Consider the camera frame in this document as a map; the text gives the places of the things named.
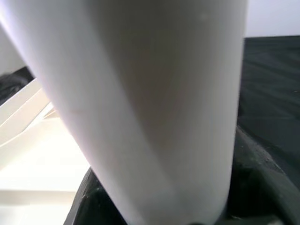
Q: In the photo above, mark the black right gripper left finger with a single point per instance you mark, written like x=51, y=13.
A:
x=89, y=206

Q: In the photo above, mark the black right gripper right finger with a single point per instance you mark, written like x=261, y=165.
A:
x=257, y=192

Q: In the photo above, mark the white plastic children table top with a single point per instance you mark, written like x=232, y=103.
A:
x=35, y=164

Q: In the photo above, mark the white tapered plastic leg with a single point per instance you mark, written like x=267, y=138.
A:
x=140, y=93

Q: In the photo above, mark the black table cloth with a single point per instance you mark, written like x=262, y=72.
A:
x=269, y=93

